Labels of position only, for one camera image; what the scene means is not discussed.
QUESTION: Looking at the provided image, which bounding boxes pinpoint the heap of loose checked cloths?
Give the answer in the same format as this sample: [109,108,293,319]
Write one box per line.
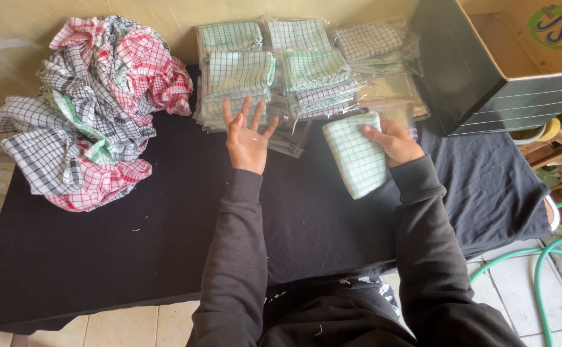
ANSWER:
[0,14,194,213]

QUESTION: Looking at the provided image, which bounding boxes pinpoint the pile of flat clear bags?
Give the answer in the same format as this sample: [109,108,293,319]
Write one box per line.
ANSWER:
[358,72,432,128]

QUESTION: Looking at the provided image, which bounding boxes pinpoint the green garden hose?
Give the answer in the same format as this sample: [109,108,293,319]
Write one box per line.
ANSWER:
[469,189,562,347]

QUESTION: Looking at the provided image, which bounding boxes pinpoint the person's black clothing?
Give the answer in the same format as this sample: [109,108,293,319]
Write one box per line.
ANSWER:
[261,275,419,347]

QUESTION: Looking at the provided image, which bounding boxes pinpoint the green checked cloth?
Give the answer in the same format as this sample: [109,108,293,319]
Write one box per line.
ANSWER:
[321,111,389,200]

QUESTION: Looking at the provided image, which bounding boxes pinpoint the black cardboard carton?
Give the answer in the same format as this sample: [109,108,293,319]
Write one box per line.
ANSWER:
[408,0,562,137]

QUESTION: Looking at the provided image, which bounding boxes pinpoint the person's right hand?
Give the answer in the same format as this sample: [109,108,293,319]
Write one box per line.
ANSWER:
[362,119,426,169]

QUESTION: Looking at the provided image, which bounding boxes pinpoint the empty clear plastic bag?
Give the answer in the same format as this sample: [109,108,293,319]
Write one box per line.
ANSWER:
[261,107,313,159]

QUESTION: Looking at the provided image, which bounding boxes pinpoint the black table cover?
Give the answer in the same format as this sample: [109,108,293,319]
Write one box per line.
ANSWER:
[0,64,552,336]

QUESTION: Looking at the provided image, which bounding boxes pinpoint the stack of bagged checked cloths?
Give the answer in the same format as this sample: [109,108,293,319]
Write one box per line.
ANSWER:
[193,16,413,134]

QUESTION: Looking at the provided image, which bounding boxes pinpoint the person's left hand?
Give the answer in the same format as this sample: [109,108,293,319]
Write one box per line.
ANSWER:
[222,96,280,175]

